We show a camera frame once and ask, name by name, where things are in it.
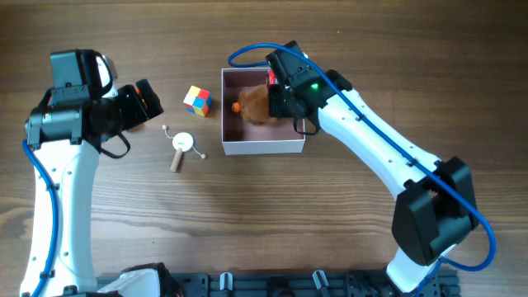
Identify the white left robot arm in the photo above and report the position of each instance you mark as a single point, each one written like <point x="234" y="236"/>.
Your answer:
<point x="64" y="137"/>

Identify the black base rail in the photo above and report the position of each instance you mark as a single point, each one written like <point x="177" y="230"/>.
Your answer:
<point x="370" y="283"/>

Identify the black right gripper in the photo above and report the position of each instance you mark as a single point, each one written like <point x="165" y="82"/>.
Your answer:
<point x="274" y="108"/>

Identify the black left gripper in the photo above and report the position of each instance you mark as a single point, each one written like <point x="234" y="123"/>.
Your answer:
<point x="138" y="112"/>

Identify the blue yellow duck toy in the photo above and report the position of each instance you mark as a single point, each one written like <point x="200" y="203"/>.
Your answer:
<point x="140" y="96"/>

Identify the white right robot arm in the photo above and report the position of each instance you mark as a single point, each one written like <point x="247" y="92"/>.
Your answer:
<point x="435" y="207"/>

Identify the brown plush toy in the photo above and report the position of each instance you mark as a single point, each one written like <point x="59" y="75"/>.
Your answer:
<point x="253" y="106"/>

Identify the red toy car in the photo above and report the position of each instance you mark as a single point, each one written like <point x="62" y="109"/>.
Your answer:
<point x="271" y="78"/>

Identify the colourful two-by-two puzzle cube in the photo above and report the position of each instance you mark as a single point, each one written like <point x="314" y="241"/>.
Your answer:
<point x="198" y="101"/>

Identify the white wooden rattle drum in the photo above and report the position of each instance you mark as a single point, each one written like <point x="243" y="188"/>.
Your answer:
<point x="182" y="142"/>

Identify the white box pink interior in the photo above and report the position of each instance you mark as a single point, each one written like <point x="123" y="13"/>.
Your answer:
<point x="240" y="137"/>

